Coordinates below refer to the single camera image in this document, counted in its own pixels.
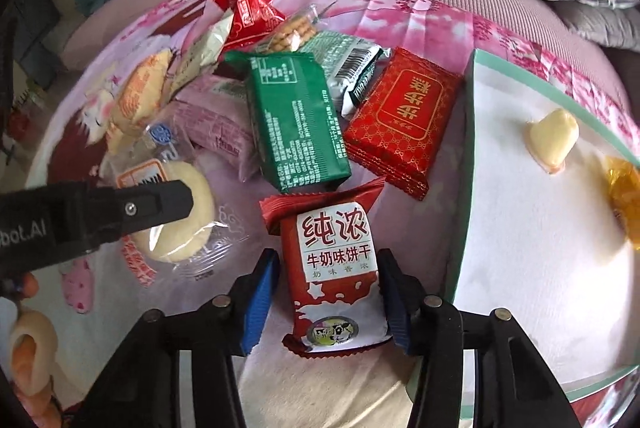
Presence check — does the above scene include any yellow orange snack packet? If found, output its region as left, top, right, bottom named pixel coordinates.
left=107, top=48, right=176, bottom=153

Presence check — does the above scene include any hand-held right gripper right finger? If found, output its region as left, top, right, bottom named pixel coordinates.
left=379, top=249, right=583, bottom=428

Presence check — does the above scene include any pink snack packet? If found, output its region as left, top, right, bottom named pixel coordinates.
left=172, top=75, right=262, bottom=183

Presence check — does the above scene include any cream crinkly snack packet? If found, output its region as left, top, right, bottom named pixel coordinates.
left=169, top=10, right=236, bottom=103

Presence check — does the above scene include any person's left hand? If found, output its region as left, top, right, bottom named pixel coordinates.
left=0, top=272, right=40, bottom=309

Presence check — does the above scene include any green snack packet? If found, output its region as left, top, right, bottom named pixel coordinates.
left=223, top=50, right=352, bottom=195

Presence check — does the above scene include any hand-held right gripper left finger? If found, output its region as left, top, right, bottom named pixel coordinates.
left=70, top=249, right=281, bottom=428

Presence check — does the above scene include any red milk biscuit packet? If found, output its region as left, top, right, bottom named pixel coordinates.
left=259, top=177, right=390, bottom=359

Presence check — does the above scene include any clear green-edged cookie packet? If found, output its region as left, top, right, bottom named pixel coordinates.
left=305, top=30, right=396, bottom=119

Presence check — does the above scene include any printed pink blanket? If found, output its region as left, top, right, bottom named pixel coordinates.
left=30, top=0, right=640, bottom=428

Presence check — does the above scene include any red patterned cake packet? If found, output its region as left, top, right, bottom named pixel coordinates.
left=344, top=48, right=464, bottom=202

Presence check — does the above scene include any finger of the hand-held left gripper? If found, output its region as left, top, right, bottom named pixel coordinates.
left=112, top=180, right=196, bottom=235

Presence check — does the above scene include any pale yellow wrapped snack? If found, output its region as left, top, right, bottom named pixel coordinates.
left=522, top=108, right=581, bottom=175

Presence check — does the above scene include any white tray with green rim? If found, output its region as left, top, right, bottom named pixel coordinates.
left=444, top=48, right=640, bottom=409

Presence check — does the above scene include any golden yellow wrapped snack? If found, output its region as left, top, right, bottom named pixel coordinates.
left=601, top=155, right=640, bottom=251

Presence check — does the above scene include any grey quilted pillow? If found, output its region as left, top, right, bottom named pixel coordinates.
left=550, top=0, right=640, bottom=52

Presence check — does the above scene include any red twisted wrapper packet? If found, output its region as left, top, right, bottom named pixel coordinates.
left=207, top=0, right=287, bottom=52

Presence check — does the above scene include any clear round cake packet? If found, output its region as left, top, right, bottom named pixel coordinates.
left=97, top=120, right=251, bottom=289

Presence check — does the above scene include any clear small biscuit pack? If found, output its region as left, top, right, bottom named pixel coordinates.
left=257, top=4, right=323, bottom=54

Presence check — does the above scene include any dark cabinet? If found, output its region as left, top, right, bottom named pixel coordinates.
left=7, top=0, right=63, bottom=76

